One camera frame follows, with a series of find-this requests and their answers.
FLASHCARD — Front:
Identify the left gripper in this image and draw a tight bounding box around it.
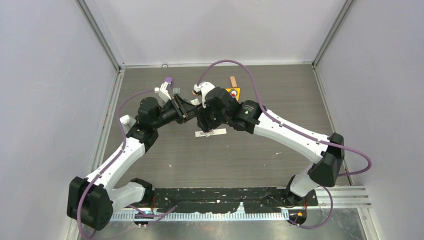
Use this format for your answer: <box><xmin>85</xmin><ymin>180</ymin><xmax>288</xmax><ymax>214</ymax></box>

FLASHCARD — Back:
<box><xmin>152</xmin><ymin>94</ymin><xmax>196</xmax><ymax>130</ymax></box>

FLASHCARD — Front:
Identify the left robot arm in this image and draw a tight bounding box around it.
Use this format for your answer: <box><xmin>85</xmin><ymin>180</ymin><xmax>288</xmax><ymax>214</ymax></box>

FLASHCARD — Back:
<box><xmin>66</xmin><ymin>94</ymin><xmax>196</xmax><ymax>231</ymax></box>

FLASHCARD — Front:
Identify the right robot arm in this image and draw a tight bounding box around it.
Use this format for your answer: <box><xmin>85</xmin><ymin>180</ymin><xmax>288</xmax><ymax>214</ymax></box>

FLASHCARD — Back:
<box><xmin>193</xmin><ymin>82</ymin><xmax>345</xmax><ymax>205</ymax></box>

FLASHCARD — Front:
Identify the slim white remote control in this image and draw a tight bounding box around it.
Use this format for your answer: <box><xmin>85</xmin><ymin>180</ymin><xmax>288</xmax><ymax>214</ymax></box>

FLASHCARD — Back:
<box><xmin>190</xmin><ymin>98</ymin><xmax>202</xmax><ymax>106</ymax></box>

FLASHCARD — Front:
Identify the thin wooden stick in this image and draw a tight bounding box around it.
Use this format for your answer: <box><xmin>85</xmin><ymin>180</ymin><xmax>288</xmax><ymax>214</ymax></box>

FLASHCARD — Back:
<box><xmin>230</xmin><ymin>76</ymin><xmax>238</xmax><ymax>88</ymax></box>

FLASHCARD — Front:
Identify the purple cap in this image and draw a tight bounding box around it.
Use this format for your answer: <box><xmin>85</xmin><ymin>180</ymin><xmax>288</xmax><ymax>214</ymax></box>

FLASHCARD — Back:
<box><xmin>164</xmin><ymin>77</ymin><xmax>173</xmax><ymax>85</ymax></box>

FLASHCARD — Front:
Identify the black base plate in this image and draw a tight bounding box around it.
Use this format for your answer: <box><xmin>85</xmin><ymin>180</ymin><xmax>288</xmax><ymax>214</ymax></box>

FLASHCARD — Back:
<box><xmin>133</xmin><ymin>187</ymin><xmax>318</xmax><ymax>214</ymax></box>

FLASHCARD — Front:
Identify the grey lego baseplate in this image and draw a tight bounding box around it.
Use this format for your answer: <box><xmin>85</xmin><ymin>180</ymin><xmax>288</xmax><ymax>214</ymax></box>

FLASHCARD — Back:
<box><xmin>172</xmin><ymin>87</ymin><xmax>181</xmax><ymax>94</ymax></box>

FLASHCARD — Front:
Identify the white metronome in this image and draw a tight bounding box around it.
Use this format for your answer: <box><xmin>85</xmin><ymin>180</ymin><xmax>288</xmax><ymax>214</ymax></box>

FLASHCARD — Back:
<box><xmin>119</xmin><ymin>114</ymin><xmax>136</xmax><ymax>133</ymax></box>

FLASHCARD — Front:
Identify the slim remote back cover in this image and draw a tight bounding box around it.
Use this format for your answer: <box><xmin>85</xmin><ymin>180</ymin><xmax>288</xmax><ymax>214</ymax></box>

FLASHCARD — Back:
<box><xmin>194</xmin><ymin>128</ymin><xmax>227</xmax><ymax>138</ymax></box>

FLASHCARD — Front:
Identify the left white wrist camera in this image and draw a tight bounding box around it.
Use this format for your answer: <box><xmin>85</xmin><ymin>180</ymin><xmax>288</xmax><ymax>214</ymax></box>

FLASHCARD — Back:
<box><xmin>154</xmin><ymin>81</ymin><xmax>172</xmax><ymax>103</ymax></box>

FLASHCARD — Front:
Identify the orange toy board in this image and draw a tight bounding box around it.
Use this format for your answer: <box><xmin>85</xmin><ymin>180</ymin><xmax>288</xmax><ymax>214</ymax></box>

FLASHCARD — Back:
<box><xmin>225</xmin><ymin>87</ymin><xmax>241</xmax><ymax>101</ymax></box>

